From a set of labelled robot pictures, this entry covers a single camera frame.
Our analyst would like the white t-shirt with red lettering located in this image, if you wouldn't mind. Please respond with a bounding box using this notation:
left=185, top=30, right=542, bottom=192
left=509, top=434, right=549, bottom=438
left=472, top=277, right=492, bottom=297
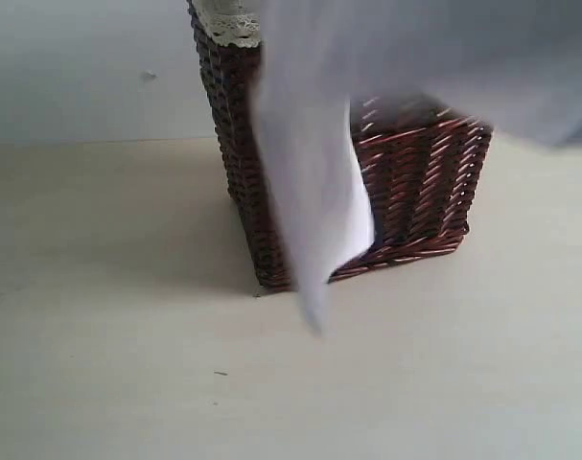
left=251, top=0, right=582, bottom=332

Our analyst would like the dark brown wicker basket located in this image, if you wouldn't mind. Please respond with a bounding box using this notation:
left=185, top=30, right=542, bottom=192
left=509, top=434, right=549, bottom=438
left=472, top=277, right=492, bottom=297
left=188, top=3, right=492, bottom=291

